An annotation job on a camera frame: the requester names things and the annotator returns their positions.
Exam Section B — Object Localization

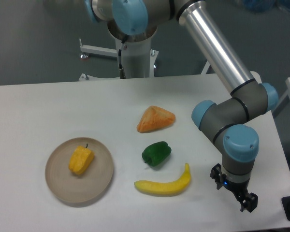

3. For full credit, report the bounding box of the green bell pepper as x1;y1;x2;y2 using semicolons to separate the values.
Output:
142;141;172;167

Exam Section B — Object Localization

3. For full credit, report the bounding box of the orange triangular bread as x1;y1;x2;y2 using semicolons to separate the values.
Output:
136;106;176;133

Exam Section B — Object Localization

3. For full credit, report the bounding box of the blue object in background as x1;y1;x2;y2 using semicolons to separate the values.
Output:
239;0;290;14

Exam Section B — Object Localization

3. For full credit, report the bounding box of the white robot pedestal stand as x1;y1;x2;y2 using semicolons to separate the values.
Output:
78;24;160;82

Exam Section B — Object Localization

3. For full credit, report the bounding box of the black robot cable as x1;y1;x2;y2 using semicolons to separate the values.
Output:
118;34;129;79

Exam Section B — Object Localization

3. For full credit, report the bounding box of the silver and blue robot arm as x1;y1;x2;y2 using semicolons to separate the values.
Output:
84;0;278;212

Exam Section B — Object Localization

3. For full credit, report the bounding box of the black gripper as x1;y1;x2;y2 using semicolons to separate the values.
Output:
210;163;258;213

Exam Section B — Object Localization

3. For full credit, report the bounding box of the yellow banana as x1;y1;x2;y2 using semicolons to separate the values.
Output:
134;163;191;196

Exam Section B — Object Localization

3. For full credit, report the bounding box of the beige round plate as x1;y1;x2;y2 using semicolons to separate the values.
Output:
45;137;114;207

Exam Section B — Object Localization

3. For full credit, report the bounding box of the yellow bell pepper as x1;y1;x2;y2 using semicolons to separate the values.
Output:
68;146;95;175

